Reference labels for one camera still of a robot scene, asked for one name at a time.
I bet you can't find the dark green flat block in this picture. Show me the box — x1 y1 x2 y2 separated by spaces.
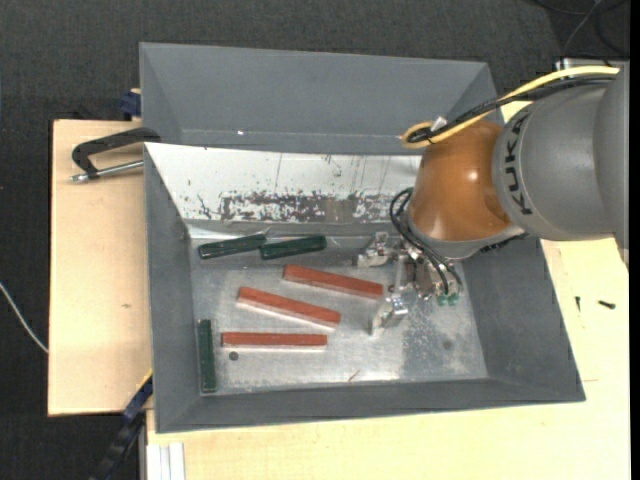
259 235 329 261
197 233 268 261
196 318 219 395

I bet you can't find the red-brown flat block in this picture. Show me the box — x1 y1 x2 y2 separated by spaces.
281 263 385 301
219 331 329 353
235 286 343 332

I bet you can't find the pale wood board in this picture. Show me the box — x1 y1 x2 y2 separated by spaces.
47 118 154 416

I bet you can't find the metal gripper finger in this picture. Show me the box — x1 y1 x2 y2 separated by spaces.
368 294 409 337
357 232 402 269

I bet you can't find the grey metal bin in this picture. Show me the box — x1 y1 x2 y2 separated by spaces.
138 41 587 434

